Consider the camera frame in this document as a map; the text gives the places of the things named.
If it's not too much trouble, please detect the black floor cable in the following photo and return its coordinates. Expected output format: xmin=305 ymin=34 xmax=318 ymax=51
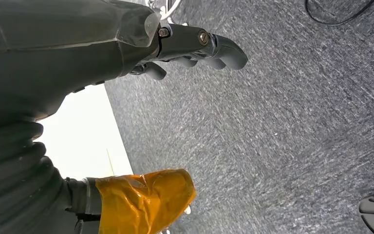
xmin=304 ymin=0 xmax=374 ymax=27

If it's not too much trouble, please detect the white cable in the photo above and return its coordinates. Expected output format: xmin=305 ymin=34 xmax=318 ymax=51
xmin=147 ymin=0 xmax=183 ymax=20

